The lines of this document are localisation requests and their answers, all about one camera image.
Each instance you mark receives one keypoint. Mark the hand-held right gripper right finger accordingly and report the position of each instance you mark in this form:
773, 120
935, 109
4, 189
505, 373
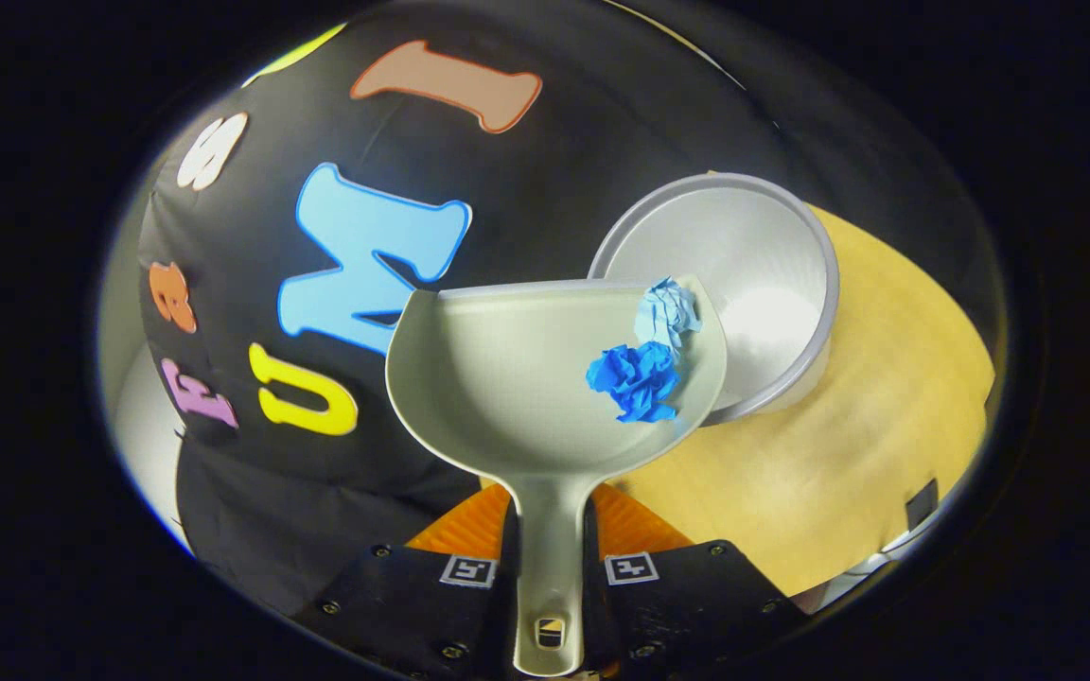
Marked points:
687, 605

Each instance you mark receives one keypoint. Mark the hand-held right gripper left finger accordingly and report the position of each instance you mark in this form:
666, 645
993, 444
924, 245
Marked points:
413, 605

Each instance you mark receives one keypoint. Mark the dark blue paper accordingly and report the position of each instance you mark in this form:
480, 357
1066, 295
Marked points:
635, 378

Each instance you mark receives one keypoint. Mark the white dustpan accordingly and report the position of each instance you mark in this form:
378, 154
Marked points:
507, 378

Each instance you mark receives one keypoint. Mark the light blue paper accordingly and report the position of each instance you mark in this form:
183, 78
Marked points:
666, 310

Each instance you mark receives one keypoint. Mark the white ribbed garbage bin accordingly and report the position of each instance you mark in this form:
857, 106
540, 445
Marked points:
753, 255

